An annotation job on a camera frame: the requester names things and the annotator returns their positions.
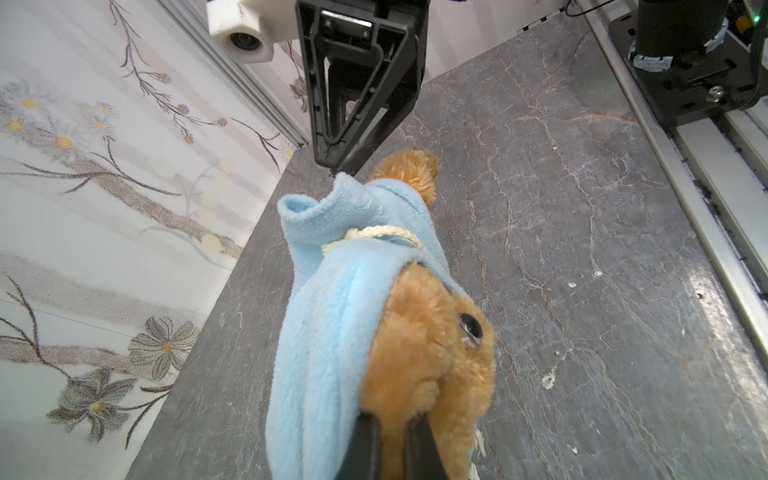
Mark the brown teddy bear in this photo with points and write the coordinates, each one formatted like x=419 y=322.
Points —
x=433 y=351

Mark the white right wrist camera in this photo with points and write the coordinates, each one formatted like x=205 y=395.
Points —
x=248 y=30

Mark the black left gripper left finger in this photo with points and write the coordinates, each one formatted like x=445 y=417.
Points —
x=363 y=458

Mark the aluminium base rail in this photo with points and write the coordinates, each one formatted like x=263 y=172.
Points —
x=718 y=170

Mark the light blue teddy hoodie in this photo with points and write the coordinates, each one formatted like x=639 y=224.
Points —
x=347 y=250

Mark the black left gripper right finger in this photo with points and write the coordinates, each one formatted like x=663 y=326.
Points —
x=422 y=460

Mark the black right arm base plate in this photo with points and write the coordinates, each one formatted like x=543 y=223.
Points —
x=713 y=79

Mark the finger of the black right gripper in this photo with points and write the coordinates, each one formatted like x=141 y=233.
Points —
x=329 y=36
x=377 y=56

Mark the aluminium corner post right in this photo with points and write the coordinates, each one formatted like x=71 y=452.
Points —
x=247 y=83

